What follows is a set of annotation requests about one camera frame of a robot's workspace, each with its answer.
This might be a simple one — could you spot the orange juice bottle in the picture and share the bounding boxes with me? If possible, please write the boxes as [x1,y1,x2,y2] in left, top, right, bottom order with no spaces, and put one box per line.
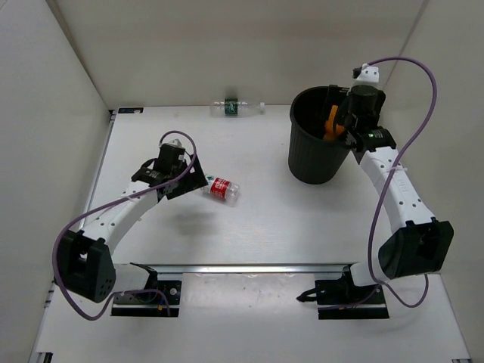
[323,105,345,141]

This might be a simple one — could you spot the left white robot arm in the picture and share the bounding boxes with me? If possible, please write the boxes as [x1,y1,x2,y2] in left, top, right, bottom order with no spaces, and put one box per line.
[54,139,207,303]

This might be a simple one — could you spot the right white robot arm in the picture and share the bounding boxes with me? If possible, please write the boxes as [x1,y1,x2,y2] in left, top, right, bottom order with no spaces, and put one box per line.
[288,65,454,310]

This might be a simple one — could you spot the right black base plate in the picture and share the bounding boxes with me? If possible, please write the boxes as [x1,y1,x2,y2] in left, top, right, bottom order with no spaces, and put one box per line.
[296,277,389,321]

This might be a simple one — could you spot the black plastic waste bin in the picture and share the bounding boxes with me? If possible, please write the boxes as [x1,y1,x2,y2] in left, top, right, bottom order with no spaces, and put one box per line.
[288,85,349,185]

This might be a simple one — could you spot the clear bottle green label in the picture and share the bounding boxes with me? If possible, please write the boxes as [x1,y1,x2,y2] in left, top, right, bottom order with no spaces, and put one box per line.
[210,98,265,117]

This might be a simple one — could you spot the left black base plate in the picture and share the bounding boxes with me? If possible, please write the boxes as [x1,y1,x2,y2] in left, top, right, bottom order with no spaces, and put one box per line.
[110,264,182,318]

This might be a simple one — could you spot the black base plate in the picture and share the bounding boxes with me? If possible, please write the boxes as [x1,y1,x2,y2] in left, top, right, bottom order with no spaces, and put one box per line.
[296,277,389,321]
[110,264,182,318]

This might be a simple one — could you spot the clear bottle red label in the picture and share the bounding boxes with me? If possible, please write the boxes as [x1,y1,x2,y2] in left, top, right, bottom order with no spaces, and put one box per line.
[201,174,240,206]

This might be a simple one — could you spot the small dark label sticker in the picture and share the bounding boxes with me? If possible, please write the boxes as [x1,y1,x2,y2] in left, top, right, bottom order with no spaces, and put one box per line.
[117,107,144,114]

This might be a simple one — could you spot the aluminium rail front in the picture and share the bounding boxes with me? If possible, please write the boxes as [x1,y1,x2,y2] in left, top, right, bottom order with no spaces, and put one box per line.
[146,264,347,275]

